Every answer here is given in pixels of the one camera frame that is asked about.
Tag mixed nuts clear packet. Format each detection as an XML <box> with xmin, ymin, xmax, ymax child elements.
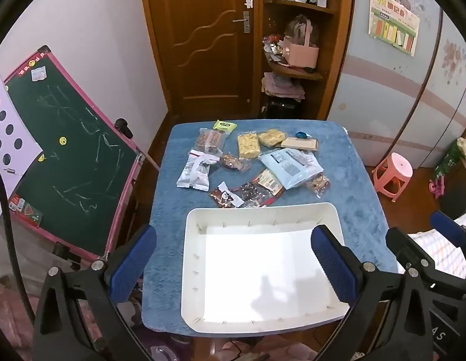
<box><xmin>219</xmin><ymin>152</ymin><xmax>251</xmax><ymax>171</ymax></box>

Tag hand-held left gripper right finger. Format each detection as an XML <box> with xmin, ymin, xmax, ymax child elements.
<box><xmin>311</xmin><ymin>225</ymin><xmax>440</xmax><ymax>361</ymax></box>

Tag brown bars clear packet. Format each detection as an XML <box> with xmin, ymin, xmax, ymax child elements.
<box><xmin>197</xmin><ymin>128</ymin><xmax>227</xmax><ymax>155</ymax></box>

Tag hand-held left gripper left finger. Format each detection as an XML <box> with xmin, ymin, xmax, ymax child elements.
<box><xmin>32</xmin><ymin>225</ymin><xmax>158</xmax><ymax>361</ymax></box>

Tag pink framed chalkboard easel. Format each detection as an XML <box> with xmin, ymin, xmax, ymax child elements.
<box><xmin>3</xmin><ymin>45</ymin><xmax>160</xmax><ymax>264</ymax></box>

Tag brown wooden door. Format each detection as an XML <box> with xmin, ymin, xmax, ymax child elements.
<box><xmin>145</xmin><ymin>0</ymin><xmax>260</xmax><ymax>119</ymax></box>

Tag yellow crisp cake packet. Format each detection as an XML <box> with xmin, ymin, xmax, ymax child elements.
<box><xmin>257</xmin><ymin>128</ymin><xmax>287</xmax><ymax>148</ymax></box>

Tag white perforated panel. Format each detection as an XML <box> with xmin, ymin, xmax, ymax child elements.
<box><xmin>0</xmin><ymin>72</ymin><xmax>44</xmax><ymax>230</ymax></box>

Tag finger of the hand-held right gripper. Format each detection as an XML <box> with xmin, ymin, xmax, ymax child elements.
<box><xmin>430</xmin><ymin>211</ymin><xmax>466</xmax><ymax>249</ymax></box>
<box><xmin>386</xmin><ymin>227</ymin><xmax>438</xmax><ymax>275</ymax></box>

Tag wooden corner shelf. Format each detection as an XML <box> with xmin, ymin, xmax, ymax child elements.
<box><xmin>258</xmin><ymin>0</ymin><xmax>357</xmax><ymax>121</ymax></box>

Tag silver door handle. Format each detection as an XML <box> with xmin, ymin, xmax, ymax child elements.
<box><xmin>233</xmin><ymin>11</ymin><xmax>251</xmax><ymax>34</ymax></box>

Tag wall poster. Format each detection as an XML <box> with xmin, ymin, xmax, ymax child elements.
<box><xmin>368</xmin><ymin>0</ymin><xmax>421</xmax><ymax>57</ymax></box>

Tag black cable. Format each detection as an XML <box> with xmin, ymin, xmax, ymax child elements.
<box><xmin>0</xmin><ymin>162</ymin><xmax>40</xmax><ymax>332</ymax></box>

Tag white plastic tray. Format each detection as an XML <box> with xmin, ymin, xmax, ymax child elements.
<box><xmin>181</xmin><ymin>202</ymin><xmax>351</xmax><ymax>335</ymax></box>

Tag pink handled basket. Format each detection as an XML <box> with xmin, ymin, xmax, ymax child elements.
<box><xmin>283</xmin><ymin>15</ymin><xmax>320</xmax><ymax>69</ymax></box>

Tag pile of shiny wrappers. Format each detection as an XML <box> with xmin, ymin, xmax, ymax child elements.
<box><xmin>262</xmin><ymin>34</ymin><xmax>290</xmax><ymax>63</ymax></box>

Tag silver white snack packet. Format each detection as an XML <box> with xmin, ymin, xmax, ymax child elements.
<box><xmin>176</xmin><ymin>150</ymin><xmax>218</xmax><ymax>192</ymax></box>

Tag folded pink cloths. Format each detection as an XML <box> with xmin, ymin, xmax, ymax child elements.
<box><xmin>261</xmin><ymin>72</ymin><xmax>306</xmax><ymax>102</ymax></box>

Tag red packet with white label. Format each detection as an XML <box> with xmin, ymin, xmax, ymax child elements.
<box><xmin>233</xmin><ymin>169</ymin><xmax>285</xmax><ymax>207</ymax></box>

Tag green box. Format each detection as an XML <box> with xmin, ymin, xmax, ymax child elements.
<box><xmin>433</xmin><ymin>137</ymin><xmax>466</xmax><ymax>181</ymax></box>

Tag pale blue floral wardrobe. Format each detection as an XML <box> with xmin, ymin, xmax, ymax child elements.
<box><xmin>327</xmin><ymin>0</ymin><xmax>466</xmax><ymax>170</ymax></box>

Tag red printed peanut bag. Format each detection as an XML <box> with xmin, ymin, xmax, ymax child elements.
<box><xmin>208</xmin><ymin>181</ymin><xmax>245</xmax><ymax>209</ymax></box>

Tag pink plastic stool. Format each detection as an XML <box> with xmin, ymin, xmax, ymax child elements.
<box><xmin>373</xmin><ymin>152</ymin><xmax>414</xmax><ymax>202</ymax></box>

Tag blue plush table cloth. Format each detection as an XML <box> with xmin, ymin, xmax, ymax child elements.
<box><xmin>142</xmin><ymin>119</ymin><xmax>399</xmax><ymax>337</ymax></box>

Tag yellow puffs clear packet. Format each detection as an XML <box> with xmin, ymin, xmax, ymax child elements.
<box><xmin>236</xmin><ymin>131</ymin><xmax>263</xmax><ymax>159</ymax></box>

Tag black appliance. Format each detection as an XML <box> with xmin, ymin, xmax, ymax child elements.
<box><xmin>261</xmin><ymin>96</ymin><xmax>305</xmax><ymax>120</ymax></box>

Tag large light blue packet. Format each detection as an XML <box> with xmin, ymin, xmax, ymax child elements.
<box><xmin>260</xmin><ymin>148</ymin><xmax>324</xmax><ymax>190</ymax></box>

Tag pink toy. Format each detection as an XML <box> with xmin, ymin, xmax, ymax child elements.
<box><xmin>427</xmin><ymin>178</ymin><xmax>446</xmax><ymax>199</ymax></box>

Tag beige wafer packet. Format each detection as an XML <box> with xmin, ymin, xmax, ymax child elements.
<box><xmin>280</xmin><ymin>137</ymin><xmax>319</xmax><ymax>153</ymax></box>

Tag small brown nuts packet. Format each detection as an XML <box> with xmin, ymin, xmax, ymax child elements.
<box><xmin>306</xmin><ymin>173</ymin><xmax>331</xmax><ymax>197</ymax></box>

